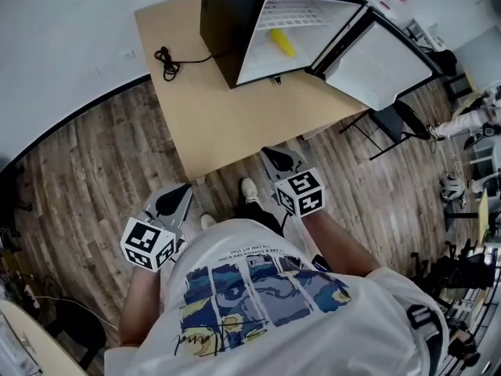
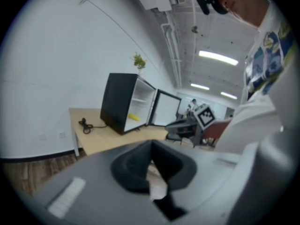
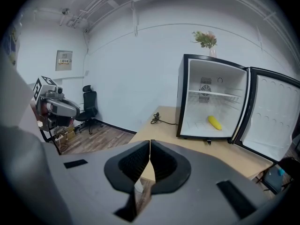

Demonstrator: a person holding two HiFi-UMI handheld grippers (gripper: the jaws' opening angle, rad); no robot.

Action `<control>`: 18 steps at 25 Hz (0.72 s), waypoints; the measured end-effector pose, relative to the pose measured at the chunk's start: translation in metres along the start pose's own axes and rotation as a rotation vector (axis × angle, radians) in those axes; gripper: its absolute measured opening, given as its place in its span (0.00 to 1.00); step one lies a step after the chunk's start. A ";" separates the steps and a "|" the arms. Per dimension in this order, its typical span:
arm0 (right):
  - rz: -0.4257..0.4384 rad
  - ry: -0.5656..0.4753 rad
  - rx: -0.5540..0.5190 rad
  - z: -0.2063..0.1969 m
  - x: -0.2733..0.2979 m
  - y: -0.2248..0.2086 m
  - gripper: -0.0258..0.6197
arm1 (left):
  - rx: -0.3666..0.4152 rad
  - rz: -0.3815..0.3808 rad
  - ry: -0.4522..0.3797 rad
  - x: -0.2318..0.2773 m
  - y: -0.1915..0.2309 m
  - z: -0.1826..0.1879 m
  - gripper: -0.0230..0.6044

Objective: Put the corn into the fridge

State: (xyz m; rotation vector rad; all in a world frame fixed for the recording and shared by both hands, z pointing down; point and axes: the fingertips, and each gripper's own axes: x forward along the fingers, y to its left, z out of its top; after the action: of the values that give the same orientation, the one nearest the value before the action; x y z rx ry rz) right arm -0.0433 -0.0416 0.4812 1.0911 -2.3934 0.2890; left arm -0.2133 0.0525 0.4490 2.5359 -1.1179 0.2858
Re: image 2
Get white ceiling pipes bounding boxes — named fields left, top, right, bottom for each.
left=161, top=10, right=183, bottom=89

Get black power cable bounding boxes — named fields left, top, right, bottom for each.
left=78, top=117, right=109, bottom=135

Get white printed t-shirt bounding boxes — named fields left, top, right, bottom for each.
left=214, top=2, right=300, bottom=155

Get black head-worn camera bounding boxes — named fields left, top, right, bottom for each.
left=195, top=0, right=230, bottom=16

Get black mini fridge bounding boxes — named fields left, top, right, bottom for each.
left=100, top=73, right=182, bottom=136

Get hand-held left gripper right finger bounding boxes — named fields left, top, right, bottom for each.
left=151, top=140, right=197, bottom=192

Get person's head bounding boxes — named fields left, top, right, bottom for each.
left=217, top=0, right=270, bottom=28

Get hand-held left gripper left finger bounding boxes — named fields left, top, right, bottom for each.
left=111, top=140, right=153, bottom=195

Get light wooden table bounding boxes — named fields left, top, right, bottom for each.
left=68, top=107, right=170, bottom=159

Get small green potted plant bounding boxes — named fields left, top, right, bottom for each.
left=132, top=52, right=148, bottom=76

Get long ceiling light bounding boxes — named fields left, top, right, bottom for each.
left=220, top=91, right=238, bottom=100
left=190, top=83, right=210, bottom=91
left=198, top=50, right=240, bottom=67

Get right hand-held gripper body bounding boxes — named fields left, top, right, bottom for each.
left=165, top=103, right=218, bottom=148

